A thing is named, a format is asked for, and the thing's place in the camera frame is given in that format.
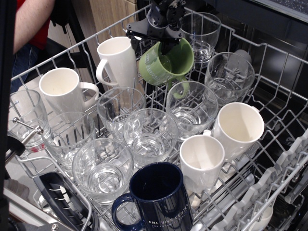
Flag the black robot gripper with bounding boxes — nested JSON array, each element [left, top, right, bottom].
[[126, 0, 185, 55]]

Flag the green ceramic mug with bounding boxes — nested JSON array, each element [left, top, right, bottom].
[[139, 38, 194, 89]]

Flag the person forearm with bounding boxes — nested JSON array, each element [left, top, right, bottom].
[[13, 0, 55, 54]]

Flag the tall white mug rear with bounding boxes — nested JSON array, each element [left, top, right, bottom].
[[96, 37, 138, 88]]

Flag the white mug left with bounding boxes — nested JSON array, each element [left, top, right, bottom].
[[39, 67, 99, 115]]

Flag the white mug right tilted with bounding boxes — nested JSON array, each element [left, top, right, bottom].
[[203, 102, 265, 162]]

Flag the white mug front centre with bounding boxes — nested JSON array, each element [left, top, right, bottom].
[[180, 135, 225, 194]]

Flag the navy blue printed mug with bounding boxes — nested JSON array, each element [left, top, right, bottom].
[[112, 162, 193, 231]]

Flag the clear glass rear top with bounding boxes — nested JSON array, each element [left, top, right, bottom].
[[181, 12, 221, 68]]

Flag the clear glass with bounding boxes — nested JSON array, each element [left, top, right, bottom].
[[72, 138, 134, 205], [97, 87, 145, 141], [123, 108, 178, 168], [166, 81, 218, 141], [205, 50, 255, 108], [181, 12, 221, 68], [8, 90, 48, 141]]

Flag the clear glass centre left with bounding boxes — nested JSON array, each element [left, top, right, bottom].
[[97, 87, 145, 141]]

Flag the clear glass centre right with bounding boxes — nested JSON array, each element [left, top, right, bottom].
[[166, 81, 218, 141]]

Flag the clear glass right rear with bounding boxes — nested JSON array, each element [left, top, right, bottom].
[[205, 50, 255, 108]]

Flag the clear glass centre front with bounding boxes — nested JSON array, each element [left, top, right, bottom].
[[123, 108, 178, 168]]

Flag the red shirt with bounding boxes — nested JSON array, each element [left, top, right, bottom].
[[16, 0, 50, 50]]

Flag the clear glass left ribbed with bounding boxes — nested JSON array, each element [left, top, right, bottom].
[[42, 112, 96, 175]]

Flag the blue jeans leg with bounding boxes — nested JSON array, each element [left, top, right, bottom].
[[10, 43, 39, 93]]

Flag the clear glass front left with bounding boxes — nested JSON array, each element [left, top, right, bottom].
[[72, 138, 134, 205]]

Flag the clear glass far left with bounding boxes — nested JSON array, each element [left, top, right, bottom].
[[8, 90, 48, 141]]

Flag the black clamp with metal screw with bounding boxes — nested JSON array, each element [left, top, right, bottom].
[[5, 117, 44, 165]]

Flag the grey plastic cup shelf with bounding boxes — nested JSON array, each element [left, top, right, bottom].
[[211, 131, 308, 231]]

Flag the grey wire dishwasher rack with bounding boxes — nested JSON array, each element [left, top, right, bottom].
[[4, 0, 308, 231]]

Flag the black slotted rack handle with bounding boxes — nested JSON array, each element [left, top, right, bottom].
[[33, 172, 100, 231]]

